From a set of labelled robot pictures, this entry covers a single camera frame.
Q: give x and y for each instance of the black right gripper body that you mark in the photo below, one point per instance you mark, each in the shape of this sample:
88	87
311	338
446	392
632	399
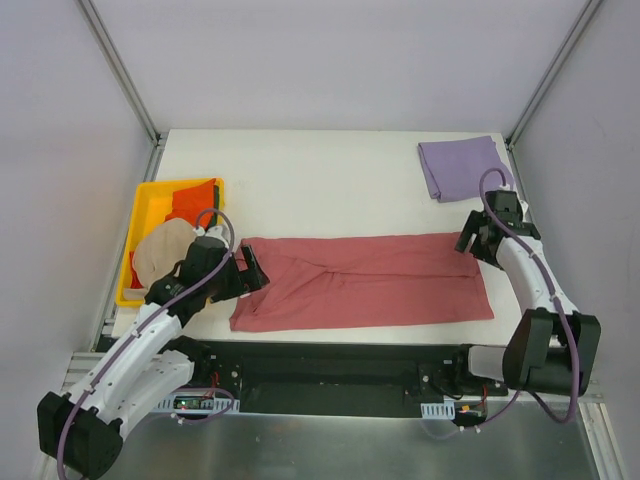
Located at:
480	233

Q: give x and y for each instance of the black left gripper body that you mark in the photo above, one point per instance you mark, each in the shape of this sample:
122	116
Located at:
243	277

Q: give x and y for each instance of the pink t-shirt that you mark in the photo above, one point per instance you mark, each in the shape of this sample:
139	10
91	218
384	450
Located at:
362	282

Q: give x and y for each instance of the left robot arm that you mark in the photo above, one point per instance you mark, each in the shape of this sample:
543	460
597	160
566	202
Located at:
84	428

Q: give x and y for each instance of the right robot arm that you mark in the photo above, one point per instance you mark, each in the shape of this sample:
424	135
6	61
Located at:
553	347

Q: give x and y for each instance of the beige t-shirt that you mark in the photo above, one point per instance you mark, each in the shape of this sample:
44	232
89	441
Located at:
158	252

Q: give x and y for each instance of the orange t-shirt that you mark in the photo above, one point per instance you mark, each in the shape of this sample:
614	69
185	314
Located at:
192	202

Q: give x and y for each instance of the folded lavender t-shirt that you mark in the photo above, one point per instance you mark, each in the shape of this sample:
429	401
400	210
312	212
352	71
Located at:
453	169

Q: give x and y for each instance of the green t-shirt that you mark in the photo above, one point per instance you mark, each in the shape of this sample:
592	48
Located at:
218	196

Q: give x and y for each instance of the yellow plastic bin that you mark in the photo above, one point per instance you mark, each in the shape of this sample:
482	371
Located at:
150	205

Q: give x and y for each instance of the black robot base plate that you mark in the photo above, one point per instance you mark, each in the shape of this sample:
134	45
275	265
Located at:
352	380

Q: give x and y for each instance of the white left cable duct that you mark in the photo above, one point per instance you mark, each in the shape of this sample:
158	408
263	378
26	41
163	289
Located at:
198	405

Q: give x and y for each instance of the white cable duct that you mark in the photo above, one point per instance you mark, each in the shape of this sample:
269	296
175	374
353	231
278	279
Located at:
198	405
438	411

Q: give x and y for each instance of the white right cable duct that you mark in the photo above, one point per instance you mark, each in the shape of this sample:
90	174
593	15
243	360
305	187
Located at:
438	411

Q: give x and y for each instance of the left aluminium frame post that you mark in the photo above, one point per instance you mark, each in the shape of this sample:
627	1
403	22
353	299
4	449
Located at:
106	45

